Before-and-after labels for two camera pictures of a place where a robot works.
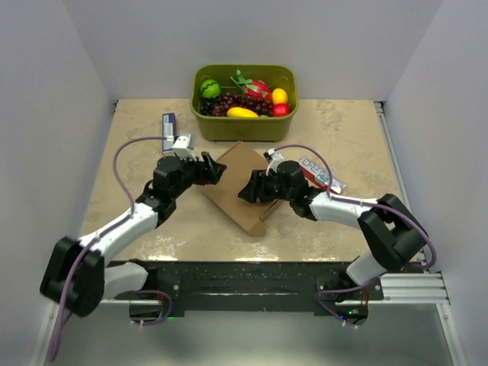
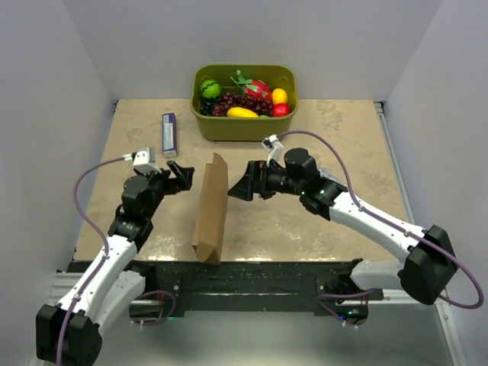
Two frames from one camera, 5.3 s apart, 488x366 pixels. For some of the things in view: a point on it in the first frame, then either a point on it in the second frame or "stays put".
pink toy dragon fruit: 252,88 stays put
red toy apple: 280,110 stays put
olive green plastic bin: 245,130 stays put
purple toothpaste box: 168,130 stays put
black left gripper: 213,171 -> 184,175
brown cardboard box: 241,162 -> 213,215
